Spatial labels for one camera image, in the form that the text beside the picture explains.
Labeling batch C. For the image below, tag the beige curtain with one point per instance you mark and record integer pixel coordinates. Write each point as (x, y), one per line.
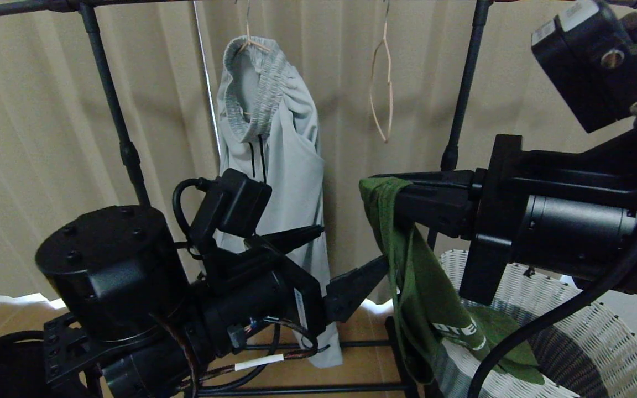
(31, 138)

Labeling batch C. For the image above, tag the pale grey shorts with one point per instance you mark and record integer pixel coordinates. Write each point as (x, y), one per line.
(285, 166)

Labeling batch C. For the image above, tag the pink clothes hanger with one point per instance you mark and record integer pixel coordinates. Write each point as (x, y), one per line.
(389, 83)
(248, 38)

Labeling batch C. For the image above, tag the green garment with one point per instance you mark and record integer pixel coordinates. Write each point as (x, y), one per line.
(423, 287)

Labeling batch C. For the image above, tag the black clothes rack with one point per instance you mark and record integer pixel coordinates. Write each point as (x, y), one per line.
(109, 99)

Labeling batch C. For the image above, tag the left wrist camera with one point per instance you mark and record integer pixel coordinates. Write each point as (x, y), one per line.
(230, 207)

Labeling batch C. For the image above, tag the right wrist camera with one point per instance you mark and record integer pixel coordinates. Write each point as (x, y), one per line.
(600, 61)

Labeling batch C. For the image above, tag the white laundry basket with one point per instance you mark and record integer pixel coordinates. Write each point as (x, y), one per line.
(600, 342)

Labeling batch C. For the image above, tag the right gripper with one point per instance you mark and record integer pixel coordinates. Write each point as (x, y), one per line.
(562, 232)

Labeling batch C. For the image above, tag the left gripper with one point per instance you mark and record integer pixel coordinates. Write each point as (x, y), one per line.
(263, 309)

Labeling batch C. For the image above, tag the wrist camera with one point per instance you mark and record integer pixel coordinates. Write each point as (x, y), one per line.
(230, 207)
(600, 61)

